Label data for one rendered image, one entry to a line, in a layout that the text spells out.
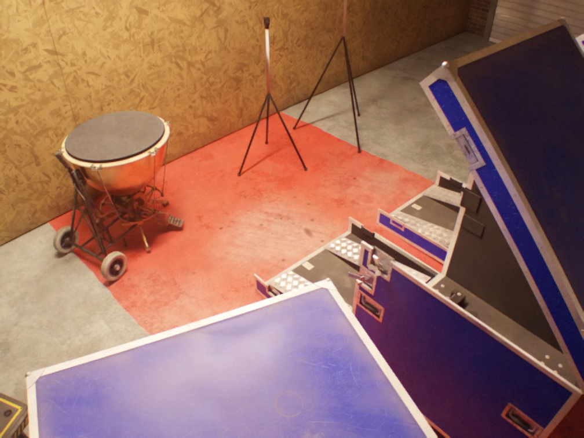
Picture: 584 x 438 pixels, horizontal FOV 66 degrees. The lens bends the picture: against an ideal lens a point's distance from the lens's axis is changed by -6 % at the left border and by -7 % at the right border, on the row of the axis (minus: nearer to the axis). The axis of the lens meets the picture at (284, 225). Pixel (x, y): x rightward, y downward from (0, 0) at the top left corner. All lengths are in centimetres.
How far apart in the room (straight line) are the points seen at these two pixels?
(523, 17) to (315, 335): 677
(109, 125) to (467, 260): 246
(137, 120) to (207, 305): 135
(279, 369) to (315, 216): 231
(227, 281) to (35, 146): 170
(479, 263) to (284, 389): 174
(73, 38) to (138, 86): 66
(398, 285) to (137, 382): 109
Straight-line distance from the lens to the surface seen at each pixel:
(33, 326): 330
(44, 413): 154
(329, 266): 323
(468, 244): 286
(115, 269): 328
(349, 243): 339
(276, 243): 342
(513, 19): 787
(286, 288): 304
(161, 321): 303
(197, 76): 427
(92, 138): 330
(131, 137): 321
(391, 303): 209
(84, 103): 379
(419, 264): 318
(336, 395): 142
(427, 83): 152
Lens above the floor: 230
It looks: 40 degrees down
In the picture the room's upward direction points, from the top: straight up
